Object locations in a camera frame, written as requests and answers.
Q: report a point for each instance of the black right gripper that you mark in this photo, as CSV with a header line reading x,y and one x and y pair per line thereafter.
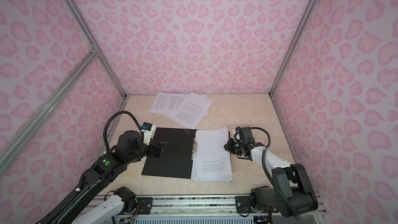
x,y
229,147

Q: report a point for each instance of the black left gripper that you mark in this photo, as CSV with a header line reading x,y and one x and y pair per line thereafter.
x,y
154,153

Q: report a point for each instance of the red black folder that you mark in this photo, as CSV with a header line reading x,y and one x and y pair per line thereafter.
x,y
177,159

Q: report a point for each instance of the white text sheet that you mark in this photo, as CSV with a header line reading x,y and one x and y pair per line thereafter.
x,y
191,110

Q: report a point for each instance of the technical drawing sheet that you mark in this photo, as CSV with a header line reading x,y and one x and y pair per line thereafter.
x,y
194,177

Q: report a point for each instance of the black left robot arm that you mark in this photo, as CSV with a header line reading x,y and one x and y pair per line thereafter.
x,y
91,183

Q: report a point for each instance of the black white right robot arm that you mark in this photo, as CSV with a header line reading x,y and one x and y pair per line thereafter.
x,y
290,192

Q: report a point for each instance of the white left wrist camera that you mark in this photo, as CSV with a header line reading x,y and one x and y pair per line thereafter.
x,y
147,131

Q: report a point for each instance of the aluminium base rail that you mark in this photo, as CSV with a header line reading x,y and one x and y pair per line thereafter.
x,y
186,209

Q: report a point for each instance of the aluminium frame left post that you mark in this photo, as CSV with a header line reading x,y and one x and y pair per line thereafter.
x,y
87,32

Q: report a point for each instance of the aluminium frame post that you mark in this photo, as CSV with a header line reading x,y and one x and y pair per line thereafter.
x,y
304,19
87,32

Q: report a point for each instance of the aluminium frame diagonal bar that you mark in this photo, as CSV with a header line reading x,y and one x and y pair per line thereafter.
x,y
20,141

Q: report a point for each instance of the aluminium frame right post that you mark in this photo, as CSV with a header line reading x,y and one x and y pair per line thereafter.
x,y
304,19

